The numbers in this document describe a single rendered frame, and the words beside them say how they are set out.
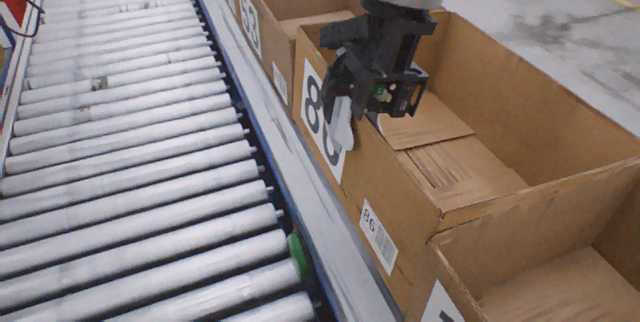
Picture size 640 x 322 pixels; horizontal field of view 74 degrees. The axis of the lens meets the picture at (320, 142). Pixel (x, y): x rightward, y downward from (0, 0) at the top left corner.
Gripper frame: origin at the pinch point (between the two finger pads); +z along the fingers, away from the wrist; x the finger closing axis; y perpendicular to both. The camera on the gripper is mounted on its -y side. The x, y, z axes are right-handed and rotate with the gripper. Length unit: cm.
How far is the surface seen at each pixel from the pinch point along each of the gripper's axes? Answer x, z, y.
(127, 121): -25, 32, -51
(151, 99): -19, 30, -57
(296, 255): -4.6, 17.6, 4.0
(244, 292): -10.6, 28.4, 1.5
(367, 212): 0.2, 3.6, 9.5
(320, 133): 0.1, 3.3, -6.0
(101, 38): -31, 33, -96
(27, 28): -52, 38, -113
